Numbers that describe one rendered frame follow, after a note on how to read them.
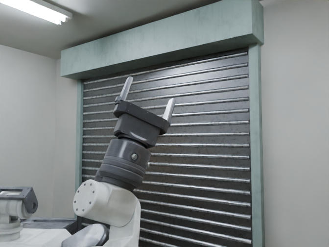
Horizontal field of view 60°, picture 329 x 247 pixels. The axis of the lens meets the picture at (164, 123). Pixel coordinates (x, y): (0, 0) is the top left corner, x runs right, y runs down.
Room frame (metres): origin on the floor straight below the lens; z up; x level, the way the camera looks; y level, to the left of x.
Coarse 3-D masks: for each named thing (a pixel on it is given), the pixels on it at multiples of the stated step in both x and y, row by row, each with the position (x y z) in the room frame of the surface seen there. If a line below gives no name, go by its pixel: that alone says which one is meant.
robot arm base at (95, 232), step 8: (96, 224) 0.72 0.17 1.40; (80, 232) 0.71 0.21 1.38; (88, 232) 0.70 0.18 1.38; (96, 232) 0.69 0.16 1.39; (104, 232) 0.68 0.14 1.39; (64, 240) 0.71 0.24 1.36; (72, 240) 0.70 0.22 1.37; (80, 240) 0.69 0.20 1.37; (88, 240) 0.68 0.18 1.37; (96, 240) 0.67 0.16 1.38; (104, 240) 0.67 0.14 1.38
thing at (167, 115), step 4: (172, 100) 0.63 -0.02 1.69; (168, 104) 0.64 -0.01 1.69; (172, 104) 0.63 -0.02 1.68; (168, 108) 0.63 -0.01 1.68; (172, 108) 0.63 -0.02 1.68; (164, 112) 0.65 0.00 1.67; (168, 112) 0.62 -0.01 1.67; (172, 112) 0.63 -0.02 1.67; (164, 116) 0.64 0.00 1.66; (168, 116) 0.62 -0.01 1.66; (168, 120) 0.62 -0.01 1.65
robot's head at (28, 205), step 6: (0, 186) 0.70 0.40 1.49; (6, 186) 0.70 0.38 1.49; (0, 192) 0.70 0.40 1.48; (24, 192) 0.68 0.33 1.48; (30, 192) 0.69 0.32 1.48; (0, 198) 0.68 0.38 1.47; (6, 198) 0.67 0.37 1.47; (12, 198) 0.67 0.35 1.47; (18, 198) 0.67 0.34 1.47; (24, 198) 0.67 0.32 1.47; (30, 198) 0.69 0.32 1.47; (36, 198) 0.72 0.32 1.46; (24, 204) 0.68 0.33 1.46; (30, 204) 0.69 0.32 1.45; (36, 204) 0.72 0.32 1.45; (24, 210) 0.68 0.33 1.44; (30, 210) 0.69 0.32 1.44; (24, 216) 0.69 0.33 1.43; (30, 216) 0.72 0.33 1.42
